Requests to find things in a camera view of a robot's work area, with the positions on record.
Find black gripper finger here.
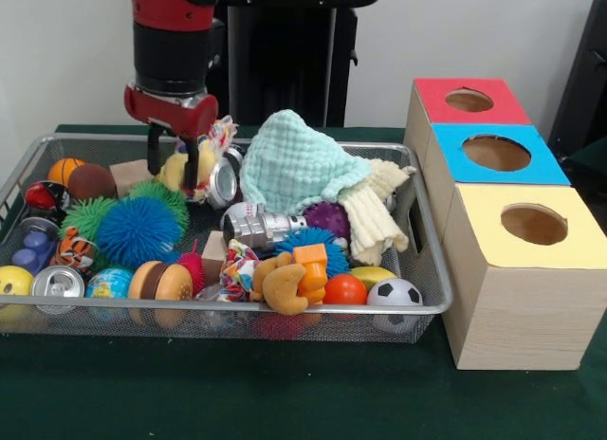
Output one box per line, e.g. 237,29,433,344
185,138,202,190
147,125,162,175

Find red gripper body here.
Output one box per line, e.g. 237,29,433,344
123,84,220,142

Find colourful printed packet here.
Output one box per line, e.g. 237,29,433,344
203,116,239,162

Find mint green cloth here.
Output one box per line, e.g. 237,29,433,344
239,109,373,216

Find cream yellow cloth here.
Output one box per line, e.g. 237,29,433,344
337,158,416,267

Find clear mesh bin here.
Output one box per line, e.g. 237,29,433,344
0,133,454,344

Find wooden box with three holes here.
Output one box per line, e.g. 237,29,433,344
403,77,607,372

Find plain yellow ball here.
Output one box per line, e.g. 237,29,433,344
156,154,188,191

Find round silver tin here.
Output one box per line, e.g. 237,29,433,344
207,148,244,211

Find large blue spiky ball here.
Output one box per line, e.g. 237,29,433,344
95,195,183,270

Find silver toy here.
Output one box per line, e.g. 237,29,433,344
221,201,309,251

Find brown burger toy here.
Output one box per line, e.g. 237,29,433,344
127,261,194,304

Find brown plush toy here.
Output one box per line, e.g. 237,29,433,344
250,252,310,316

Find small soccer ball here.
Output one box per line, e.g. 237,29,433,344
367,278,423,335

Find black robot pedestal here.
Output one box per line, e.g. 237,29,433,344
216,4,359,128

